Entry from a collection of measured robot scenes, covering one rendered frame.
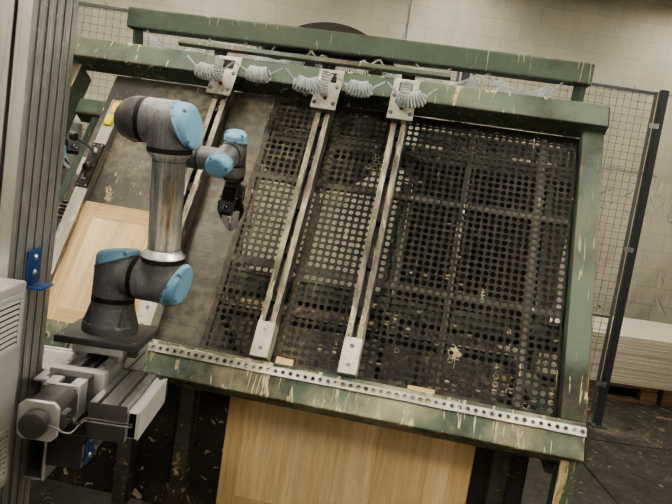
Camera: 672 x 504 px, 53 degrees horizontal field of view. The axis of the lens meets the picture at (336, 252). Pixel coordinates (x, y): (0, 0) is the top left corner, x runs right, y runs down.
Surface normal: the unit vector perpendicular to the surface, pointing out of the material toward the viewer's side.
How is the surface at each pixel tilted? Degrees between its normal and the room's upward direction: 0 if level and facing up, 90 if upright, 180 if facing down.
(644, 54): 90
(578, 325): 59
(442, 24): 90
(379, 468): 90
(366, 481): 90
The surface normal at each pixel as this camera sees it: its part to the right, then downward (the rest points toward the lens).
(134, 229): -0.06, -0.42
